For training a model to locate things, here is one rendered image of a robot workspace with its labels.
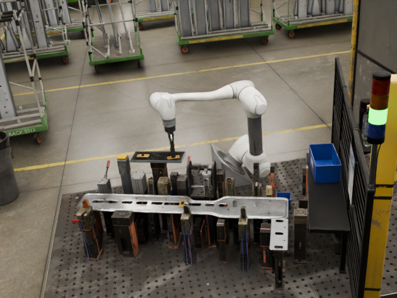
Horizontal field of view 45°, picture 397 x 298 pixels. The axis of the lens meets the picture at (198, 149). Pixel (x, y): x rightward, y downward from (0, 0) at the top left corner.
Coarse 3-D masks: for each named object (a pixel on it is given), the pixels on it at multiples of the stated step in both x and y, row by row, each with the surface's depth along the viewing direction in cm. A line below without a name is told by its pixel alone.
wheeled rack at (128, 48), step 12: (84, 12) 915; (132, 12) 1022; (84, 24) 839; (96, 24) 842; (96, 36) 1029; (108, 36) 1006; (120, 36) 998; (132, 36) 1003; (96, 48) 939; (108, 48) 919; (120, 48) 912; (132, 48) 905; (96, 60) 869; (108, 60) 872; (120, 60) 875; (96, 72) 883
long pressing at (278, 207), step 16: (96, 208) 313; (112, 208) 311; (128, 208) 310; (144, 208) 308; (160, 208) 307; (176, 208) 305; (192, 208) 304; (208, 208) 302; (224, 208) 301; (256, 208) 298; (272, 208) 297; (288, 208) 297
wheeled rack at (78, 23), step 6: (84, 6) 1192; (0, 18) 1076; (48, 24) 1164; (66, 24) 1144; (72, 24) 1127; (78, 24) 1149; (48, 30) 1118; (54, 30) 1116; (60, 30) 1113; (72, 30) 1119; (78, 30) 1122; (18, 36) 1098; (84, 36) 1140
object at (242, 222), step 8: (240, 224) 278; (248, 224) 286; (240, 232) 281; (248, 232) 287; (240, 240) 284; (248, 240) 292; (240, 248) 288; (248, 248) 292; (240, 256) 291; (248, 256) 290; (240, 264) 293; (248, 264) 292
